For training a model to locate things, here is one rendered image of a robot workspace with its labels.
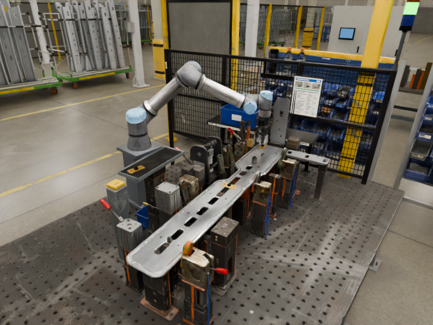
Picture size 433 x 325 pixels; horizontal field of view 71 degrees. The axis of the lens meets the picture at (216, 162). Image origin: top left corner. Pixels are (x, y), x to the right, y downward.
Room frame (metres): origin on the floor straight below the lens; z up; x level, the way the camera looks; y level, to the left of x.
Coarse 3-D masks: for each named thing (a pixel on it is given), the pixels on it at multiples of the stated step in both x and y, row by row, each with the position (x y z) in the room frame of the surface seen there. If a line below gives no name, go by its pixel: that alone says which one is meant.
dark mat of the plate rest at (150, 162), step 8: (160, 152) 1.54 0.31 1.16; (168, 152) 1.54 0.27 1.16; (176, 152) 1.54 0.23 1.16; (144, 160) 1.44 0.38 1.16; (152, 160) 1.44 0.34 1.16; (160, 160) 1.44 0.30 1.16; (168, 160) 1.44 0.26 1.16; (128, 168) 1.34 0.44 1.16; (144, 168) 1.34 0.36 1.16; (152, 168) 1.34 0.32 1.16; (136, 176) 1.26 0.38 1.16
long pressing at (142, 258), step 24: (240, 168) 1.66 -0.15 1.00; (264, 168) 1.67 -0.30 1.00; (216, 192) 1.38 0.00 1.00; (240, 192) 1.39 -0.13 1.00; (192, 216) 1.17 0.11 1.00; (216, 216) 1.18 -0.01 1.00; (144, 240) 1.00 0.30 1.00; (192, 240) 1.00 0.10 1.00; (144, 264) 0.86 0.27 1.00; (168, 264) 0.86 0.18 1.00
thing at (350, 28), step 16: (336, 16) 7.85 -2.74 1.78; (352, 16) 7.62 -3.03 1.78; (368, 16) 7.42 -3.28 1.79; (400, 16) 7.02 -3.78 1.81; (336, 32) 7.81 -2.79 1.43; (352, 32) 7.56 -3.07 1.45; (368, 32) 7.37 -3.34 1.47; (400, 32) 6.97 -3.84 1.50; (336, 48) 7.77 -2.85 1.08; (352, 48) 7.54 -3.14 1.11; (384, 48) 7.12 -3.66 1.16
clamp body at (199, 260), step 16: (192, 256) 0.85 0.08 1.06; (208, 256) 0.85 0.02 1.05; (192, 272) 0.82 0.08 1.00; (208, 272) 0.81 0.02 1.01; (192, 288) 0.82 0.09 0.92; (208, 288) 0.81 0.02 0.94; (192, 304) 0.82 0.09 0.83; (208, 304) 0.81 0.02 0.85; (192, 320) 0.82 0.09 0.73; (208, 320) 0.81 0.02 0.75
